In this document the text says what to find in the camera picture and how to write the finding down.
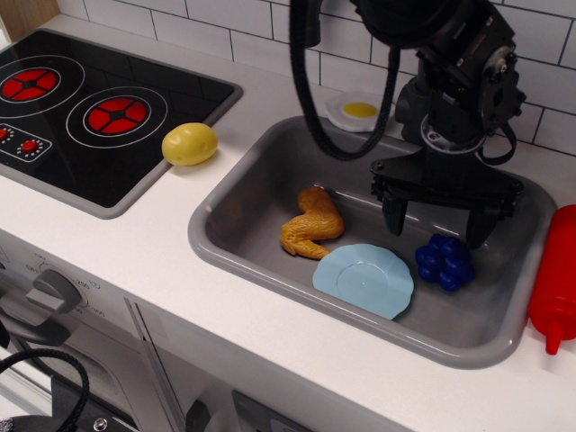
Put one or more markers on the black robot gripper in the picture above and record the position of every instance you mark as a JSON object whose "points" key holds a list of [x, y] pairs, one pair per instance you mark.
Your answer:
{"points": [[464, 183]]}

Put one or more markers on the blue toy blueberries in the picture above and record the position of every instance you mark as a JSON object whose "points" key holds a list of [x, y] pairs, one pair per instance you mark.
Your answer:
{"points": [[445, 261]]}

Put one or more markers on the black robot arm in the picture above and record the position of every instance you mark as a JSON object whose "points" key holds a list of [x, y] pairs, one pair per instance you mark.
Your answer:
{"points": [[466, 90]]}

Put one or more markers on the light blue toy plate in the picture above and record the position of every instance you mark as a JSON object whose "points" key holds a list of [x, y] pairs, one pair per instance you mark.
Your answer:
{"points": [[369, 277]]}

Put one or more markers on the grey toy sink basin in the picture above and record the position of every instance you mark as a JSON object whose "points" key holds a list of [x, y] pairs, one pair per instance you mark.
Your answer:
{"points": [[237, 228]]}

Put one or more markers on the toy fried egg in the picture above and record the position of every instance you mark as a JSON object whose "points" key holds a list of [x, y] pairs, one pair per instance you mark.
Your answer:
{"points": [[354, 111]]}

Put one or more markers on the toy chicken wing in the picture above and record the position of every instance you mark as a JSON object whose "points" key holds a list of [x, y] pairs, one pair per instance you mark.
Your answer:
{"points": [[319, 220]]}

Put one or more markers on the red ketchup bottle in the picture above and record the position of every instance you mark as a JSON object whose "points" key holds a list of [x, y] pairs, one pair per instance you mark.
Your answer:
{"points": [[552, 305]]}

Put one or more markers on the dark grey toy faucet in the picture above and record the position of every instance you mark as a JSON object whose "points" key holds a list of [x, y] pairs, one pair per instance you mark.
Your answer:
{"points": [[304, 32]]}

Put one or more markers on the yellow toy potato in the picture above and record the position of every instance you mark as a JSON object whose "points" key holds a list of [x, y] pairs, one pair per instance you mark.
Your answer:
{"points": [[189, 144]]}

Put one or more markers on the black toy stove top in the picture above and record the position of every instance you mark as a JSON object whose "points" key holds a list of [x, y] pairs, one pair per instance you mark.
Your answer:
{"points": [[84, 124]]}

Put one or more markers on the grey oven knob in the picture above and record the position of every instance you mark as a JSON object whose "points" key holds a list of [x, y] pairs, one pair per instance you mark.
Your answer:
{"points": [[53, 292]]}

